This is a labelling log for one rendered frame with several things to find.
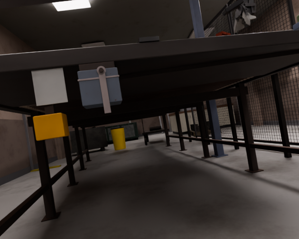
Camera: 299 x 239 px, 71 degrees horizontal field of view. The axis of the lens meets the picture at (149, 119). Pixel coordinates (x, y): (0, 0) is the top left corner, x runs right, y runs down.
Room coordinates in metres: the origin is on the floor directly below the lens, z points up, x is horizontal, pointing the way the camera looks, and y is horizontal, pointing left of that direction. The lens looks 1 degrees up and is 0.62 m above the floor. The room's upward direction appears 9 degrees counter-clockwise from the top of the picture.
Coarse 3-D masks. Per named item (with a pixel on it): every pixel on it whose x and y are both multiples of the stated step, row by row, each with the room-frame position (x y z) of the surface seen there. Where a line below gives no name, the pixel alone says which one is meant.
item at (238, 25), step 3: (237, 21) 1.19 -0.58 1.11; (240, 21) 1.20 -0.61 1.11; (234, 24) 1.21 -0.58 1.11; (237, 24) 1.19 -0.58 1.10; (240, 24) 1.21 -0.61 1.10; (234, 27) 1.21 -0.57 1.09; (237, 27) 1.21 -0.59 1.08; (240, 27) 1.22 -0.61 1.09; (243, 27) 1.22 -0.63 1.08; (234, 30) 1.22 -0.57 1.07; (237, 30) 1.22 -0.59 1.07; (234, 33) 1.22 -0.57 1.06
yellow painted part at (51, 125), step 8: (48, 112) 0.71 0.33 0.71; (40, 120) 0.67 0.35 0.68; (48, 120) 0.68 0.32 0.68; (56, 120) 0.68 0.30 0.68; (64, 120) 0.71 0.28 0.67; (40, 128) 0.67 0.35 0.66; (48, 128) 0.68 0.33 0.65; (56, 128) 0.68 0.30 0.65; (64, 128) 0.69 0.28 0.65; (40, 136) 0.67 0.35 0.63; (48, 136) 0.68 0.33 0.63; (56, 136) 0.68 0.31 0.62; (64, 136) 0.69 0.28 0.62
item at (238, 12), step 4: (244, 0) 1.14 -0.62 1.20; (248, 0) 1.14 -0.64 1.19; (252, 0) 1.14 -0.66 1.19; (240, 4) 1.13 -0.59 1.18; (244, 4) 1.12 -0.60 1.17; (248, 4) 1.12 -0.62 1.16; (252, 4) 1.12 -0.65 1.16; (236, 8) 1.16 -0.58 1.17; (240, 8) 1.13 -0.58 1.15; (248, 8) 1.13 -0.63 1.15; (252, 8) 1.13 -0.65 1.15; (236, 12) 1.17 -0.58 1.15; (240, 12) 1.13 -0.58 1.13; (248, 12) 1.13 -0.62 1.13; (252, 12) 1.12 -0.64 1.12; (236, 16) 1.17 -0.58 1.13; (240, 16) 1.16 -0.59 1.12
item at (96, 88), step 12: (84, 72) 0.70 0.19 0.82; (96, 72) 0.71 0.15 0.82; (108, 72) 0.72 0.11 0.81; (84, 84) 0.70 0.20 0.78; (96, 84) 0.71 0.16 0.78; (108, 84) 0.72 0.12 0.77; (84, 96) 0.70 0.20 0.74; (96, 96) 0.71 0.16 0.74; (108, 96) 0.71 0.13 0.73; (120, 96) 0.72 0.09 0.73; (108, 108) 0.71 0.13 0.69
